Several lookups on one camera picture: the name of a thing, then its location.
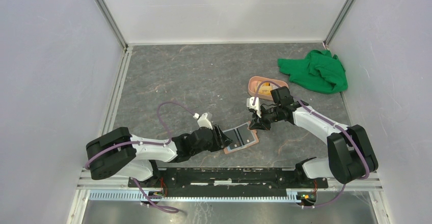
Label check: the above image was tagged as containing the tan leather card holder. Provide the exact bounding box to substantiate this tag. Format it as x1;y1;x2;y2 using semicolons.
223;121;259;154

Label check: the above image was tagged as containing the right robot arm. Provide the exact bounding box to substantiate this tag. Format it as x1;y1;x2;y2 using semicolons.
246;86;379;187

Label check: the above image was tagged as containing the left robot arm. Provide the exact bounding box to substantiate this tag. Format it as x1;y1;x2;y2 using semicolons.
85;125;233;187

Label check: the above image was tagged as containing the pink oval tray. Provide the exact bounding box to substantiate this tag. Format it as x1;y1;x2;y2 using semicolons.
248;76;288;101

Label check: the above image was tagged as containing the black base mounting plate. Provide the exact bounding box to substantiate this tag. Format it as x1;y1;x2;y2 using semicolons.
140;167;329;198

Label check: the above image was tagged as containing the green cloth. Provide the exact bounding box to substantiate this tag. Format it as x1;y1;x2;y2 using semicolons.
277;50;348;94

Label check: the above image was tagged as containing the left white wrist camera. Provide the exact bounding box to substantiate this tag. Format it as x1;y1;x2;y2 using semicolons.
193;112;213;130

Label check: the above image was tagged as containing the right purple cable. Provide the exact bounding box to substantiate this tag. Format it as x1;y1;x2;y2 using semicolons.
253;80;370;210

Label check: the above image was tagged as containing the purple cable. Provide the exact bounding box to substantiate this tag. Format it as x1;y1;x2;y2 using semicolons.
84;101;200;214
253;80;370;210

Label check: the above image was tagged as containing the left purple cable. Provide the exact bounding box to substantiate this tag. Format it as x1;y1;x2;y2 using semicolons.
84;101;200;214

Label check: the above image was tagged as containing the grey slotted cable duct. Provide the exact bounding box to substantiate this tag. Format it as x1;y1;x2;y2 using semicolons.
88;190;299;203

